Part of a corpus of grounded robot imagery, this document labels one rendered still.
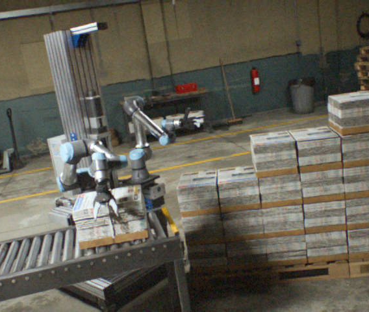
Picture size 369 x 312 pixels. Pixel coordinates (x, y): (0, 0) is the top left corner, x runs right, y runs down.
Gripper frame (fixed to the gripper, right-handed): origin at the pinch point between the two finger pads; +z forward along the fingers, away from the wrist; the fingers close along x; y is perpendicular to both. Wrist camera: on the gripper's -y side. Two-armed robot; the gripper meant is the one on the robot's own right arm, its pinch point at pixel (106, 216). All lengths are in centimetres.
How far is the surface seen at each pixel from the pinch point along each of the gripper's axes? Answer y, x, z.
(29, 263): 13.8, 44.9, 15.1
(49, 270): 5.5, 32.9, 20.9
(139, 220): 13.0, -15.9, 2.6
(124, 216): 10.6, -8.1, -0.6
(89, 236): 15.1, 12.5, 6.2
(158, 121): 622, -46, -291
